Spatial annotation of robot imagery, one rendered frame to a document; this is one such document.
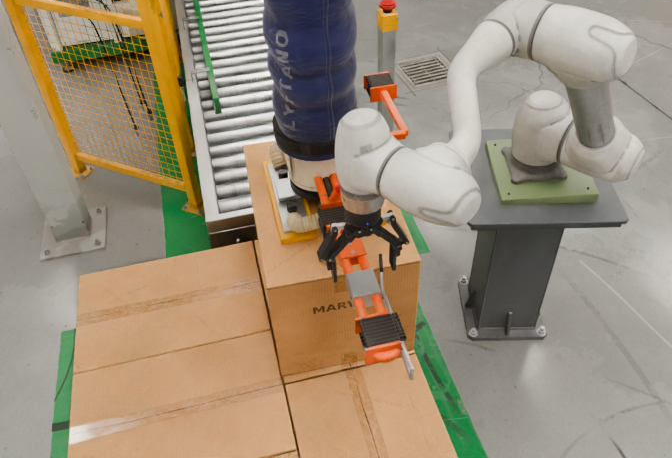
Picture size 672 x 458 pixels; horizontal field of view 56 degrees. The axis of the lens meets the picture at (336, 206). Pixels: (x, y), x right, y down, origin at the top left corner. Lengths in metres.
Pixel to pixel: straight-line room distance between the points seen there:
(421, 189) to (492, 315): 1.57
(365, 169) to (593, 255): 2.07
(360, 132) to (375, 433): 0.94
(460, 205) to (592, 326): 1.80
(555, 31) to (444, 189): 0.53
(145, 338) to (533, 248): 1.35
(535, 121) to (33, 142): 2.01
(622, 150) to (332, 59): 0.92
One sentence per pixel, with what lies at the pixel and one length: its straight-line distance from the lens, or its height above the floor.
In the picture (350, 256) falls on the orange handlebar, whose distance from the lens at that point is 1.43.
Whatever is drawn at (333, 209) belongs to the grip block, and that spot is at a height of 1.09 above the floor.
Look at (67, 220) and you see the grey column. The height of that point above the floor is 0.14.
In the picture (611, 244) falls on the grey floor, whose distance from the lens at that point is 3.17.
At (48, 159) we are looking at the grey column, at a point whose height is 0.49.
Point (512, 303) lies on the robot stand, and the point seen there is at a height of 0.18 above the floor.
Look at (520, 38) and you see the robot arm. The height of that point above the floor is 1.45.
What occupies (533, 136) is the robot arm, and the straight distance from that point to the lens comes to 2.05.
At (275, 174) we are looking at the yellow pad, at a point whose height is 0.97.
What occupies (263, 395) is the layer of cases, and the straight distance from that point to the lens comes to 1.87.
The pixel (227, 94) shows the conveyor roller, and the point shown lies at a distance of 3.06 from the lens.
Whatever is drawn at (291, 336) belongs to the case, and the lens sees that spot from 1.74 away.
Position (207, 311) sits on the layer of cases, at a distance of 2.08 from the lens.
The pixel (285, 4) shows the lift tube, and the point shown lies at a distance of 1.38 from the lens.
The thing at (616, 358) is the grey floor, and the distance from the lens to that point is 2.75.
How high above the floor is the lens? 2.14
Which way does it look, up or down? 43 degrees down
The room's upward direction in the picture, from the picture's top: 3 degrees counter-clockwise
